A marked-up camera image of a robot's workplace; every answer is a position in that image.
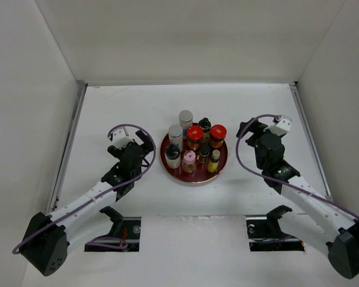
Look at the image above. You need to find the black-cap white bottle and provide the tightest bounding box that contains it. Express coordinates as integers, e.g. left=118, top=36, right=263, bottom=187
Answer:
left=165, top=144, right=181, bottom=169

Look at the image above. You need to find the pink-lid spice jar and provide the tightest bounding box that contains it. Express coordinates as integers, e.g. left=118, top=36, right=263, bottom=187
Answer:
left=182, top=150, right=196, bottom=173

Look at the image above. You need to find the red-lid chili sauce jar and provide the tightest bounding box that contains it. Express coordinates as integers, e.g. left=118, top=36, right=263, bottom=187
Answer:
left=187, top=126, right=203, bottom=151

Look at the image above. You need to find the black-cap grinder bottle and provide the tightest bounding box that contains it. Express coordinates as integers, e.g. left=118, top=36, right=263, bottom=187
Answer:
left=198, top=117, right=211, bottom=144

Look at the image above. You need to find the small black-cap spice jar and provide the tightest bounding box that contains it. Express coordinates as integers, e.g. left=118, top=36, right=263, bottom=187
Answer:
left=198, top=145, right=211, bottom=164

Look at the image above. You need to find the yellow-label sesame oil bottle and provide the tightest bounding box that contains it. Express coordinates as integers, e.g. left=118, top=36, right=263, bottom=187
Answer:
left=207, top=149, right=220, bottom=173

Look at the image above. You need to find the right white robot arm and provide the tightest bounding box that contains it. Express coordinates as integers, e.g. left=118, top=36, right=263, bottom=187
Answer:
left=236, top=114, right=359, bottom=279

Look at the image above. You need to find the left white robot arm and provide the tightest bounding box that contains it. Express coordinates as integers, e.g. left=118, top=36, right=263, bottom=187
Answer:
left=13, top=128, right=156, bottom=277

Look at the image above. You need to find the round red lacquer tray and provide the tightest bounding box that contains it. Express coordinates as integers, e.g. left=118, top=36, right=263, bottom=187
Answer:
left=160, top=134, right=229, bottom=184

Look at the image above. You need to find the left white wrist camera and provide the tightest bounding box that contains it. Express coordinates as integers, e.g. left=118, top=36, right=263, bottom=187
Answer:
left=111, top=127, right=133, bottom=149

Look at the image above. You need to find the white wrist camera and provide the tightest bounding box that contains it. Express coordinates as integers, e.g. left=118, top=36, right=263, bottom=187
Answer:
left=267, top=115, right=292, bottom=138
left=111, top=127, right=133, bottom=149

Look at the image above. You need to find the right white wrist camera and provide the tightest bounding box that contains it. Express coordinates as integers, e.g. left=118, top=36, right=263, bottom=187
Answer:
left=267, top=115, right=292, bottom=138

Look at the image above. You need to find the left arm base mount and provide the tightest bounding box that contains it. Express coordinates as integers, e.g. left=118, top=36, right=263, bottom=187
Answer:
left=84, top=207, right=142, bottom=252

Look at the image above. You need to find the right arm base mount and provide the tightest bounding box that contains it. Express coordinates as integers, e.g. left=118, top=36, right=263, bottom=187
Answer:
left=246, top=205, right=305, bottom=252

